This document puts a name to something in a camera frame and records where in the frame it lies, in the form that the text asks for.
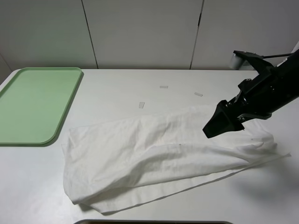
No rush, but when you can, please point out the clear tape strip left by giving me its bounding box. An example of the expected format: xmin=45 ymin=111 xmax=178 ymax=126
xmin=138 ymin=102 xmax=145 ymax=109

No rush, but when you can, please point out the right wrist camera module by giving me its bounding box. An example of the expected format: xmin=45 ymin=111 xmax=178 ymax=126
xmin=229 ymin=50 xmax=274 ymax=74

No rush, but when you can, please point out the green plastic tray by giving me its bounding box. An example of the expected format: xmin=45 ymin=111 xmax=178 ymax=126
xmin=0 ymin=67 xmax=83 ymax=147

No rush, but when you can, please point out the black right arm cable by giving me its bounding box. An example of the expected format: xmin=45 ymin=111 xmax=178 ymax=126
xmin=261 ymin=53 xmax=292 ymax=59

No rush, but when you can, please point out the white short sleeve shirt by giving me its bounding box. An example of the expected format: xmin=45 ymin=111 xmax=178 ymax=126
xmin=63 ymin=105 xmax=288 ymax=213

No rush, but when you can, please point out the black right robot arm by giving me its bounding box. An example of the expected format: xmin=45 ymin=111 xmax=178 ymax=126
xmin=203 ymin=50 xmax=299 ymax=138

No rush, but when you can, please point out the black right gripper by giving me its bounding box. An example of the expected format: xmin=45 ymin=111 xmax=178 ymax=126
xmin=203 ymin=79 xmax=280 ymax=138

